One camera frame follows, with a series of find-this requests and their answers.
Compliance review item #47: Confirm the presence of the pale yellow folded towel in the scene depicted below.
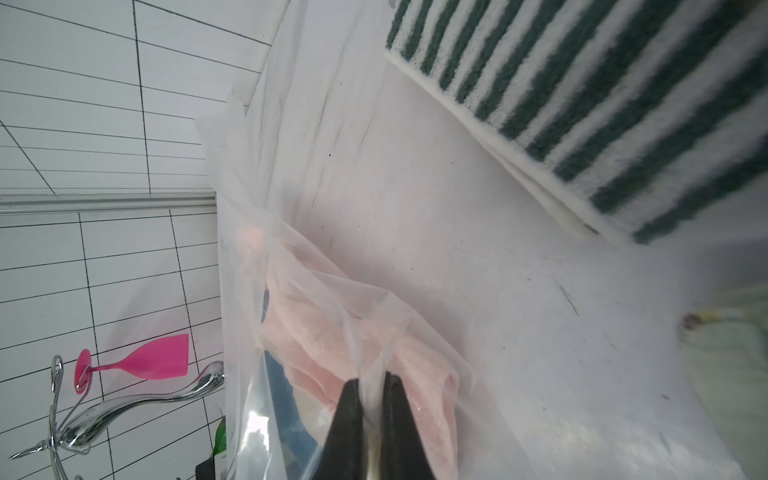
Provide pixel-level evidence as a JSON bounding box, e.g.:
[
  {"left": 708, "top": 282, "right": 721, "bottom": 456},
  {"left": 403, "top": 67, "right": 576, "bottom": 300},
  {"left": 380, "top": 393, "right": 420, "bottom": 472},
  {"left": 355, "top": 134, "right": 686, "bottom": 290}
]
[{"left": 678, "top": 284, "right": 767, "bottom": 479}]

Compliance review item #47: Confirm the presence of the clear plastic vacuum bag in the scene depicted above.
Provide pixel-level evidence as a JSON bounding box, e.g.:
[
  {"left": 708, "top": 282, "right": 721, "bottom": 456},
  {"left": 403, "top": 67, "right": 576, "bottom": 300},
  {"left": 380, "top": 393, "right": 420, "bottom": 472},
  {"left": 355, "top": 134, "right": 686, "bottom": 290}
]
[{"left": 197, "top": 1, "right": 533, "bottom": 479}]

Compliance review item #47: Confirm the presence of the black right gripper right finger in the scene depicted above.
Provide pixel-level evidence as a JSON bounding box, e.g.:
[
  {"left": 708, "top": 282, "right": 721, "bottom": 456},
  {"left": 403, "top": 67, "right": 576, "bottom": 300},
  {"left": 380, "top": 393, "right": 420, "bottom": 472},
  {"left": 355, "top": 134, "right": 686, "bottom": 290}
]
[{"left": 380, "top": 372, "right": 435, "bottom": 480}]

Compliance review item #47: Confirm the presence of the green white striped towel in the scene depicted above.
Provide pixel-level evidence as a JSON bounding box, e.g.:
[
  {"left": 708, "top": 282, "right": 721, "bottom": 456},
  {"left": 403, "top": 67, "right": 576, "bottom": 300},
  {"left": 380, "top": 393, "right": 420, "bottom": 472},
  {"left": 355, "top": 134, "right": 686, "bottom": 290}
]
[{"left": 385, "top": 1, "right": 767, "bottom": 245}]

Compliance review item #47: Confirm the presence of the colourful snack packet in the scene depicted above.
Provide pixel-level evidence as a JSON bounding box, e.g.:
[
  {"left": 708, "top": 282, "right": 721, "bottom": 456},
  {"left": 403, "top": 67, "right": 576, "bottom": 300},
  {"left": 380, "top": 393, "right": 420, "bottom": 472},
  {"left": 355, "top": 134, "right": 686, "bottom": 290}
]
[{"left": 194, "top": 418, "right": 228, "bottom": 480}]

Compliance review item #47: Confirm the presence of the pink towel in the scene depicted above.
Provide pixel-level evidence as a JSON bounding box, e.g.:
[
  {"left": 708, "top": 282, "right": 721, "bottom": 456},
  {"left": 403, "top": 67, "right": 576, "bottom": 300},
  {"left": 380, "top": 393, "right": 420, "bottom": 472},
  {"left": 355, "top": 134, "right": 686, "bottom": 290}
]
[{"left": 236, "top": 226, "right": 466, "bottom": 479}]

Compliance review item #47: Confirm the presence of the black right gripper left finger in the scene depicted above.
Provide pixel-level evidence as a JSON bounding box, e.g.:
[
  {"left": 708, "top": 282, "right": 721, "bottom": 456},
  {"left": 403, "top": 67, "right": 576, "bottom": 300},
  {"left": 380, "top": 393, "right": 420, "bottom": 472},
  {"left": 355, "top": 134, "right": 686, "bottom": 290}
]
[{"left": 314, "top": 379, "right": 365, "bottom": 480}]

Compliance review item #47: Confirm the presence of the blue and beige towel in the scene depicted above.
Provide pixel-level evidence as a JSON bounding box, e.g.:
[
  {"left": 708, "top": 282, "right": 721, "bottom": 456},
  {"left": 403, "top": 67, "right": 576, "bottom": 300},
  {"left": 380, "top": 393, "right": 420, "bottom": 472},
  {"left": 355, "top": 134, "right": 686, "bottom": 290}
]
[{"left": 259, "top": 284, "right": 351, "bottom": 479}]

